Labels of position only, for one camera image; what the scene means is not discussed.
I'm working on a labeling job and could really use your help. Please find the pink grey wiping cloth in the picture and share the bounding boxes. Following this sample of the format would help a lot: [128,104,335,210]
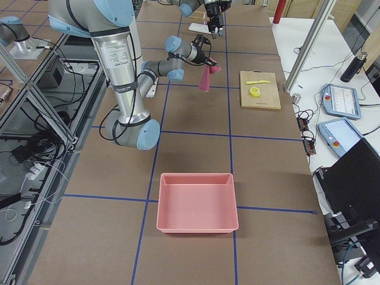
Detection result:
[199,64,221,92]

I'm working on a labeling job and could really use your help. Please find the white rectangular plate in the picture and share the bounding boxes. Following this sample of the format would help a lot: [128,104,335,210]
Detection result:
[188,23,211,34]

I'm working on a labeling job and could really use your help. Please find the yellow lemon slices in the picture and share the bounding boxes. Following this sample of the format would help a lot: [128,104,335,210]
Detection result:
[249,86,261,98]

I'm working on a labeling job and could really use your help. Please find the teach pendant tablet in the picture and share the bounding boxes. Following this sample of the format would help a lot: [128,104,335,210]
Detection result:
[317,117,363,157]
[322,84,362,120]

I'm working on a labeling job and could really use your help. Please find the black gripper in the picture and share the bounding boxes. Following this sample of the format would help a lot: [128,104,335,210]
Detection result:
[195,49,217,66]
[204,0,232,39]

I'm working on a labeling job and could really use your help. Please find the near teach pendant tablet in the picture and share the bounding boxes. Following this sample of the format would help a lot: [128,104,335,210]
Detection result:
[317,117,363,157]

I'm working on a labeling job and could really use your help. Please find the far teach pendant tablet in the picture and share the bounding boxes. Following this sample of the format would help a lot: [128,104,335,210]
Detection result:
[322,84,362,120]

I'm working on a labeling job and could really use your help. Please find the black monitor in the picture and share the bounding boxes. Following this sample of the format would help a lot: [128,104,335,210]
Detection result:
[316,138,379,221]

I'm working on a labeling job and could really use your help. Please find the bamboo cutting board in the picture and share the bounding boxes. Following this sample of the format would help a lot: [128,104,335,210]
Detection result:
[239,71,281,110]

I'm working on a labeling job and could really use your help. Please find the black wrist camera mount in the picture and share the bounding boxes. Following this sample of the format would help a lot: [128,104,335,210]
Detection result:
[191,34,212,50]

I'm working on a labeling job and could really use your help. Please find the aluminium frame post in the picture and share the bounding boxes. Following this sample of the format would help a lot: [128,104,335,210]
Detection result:
[284,0,337,93]

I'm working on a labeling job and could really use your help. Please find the red cylinder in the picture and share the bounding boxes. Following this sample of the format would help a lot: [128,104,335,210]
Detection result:
[273,0,287,24]

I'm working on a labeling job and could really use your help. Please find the yellow plastic knife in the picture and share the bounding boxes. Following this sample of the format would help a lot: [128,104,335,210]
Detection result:
[245,80,272,85]

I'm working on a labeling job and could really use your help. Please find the pink plastic tray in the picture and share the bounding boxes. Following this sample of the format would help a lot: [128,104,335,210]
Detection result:
[156,173,239,233]

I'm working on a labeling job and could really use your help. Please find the black thermos bottle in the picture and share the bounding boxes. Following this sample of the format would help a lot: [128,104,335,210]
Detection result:
[340,51,368,83]

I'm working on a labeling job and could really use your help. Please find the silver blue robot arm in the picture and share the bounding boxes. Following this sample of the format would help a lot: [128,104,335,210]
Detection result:
[157,0,232,39]
[48,1,217,150]

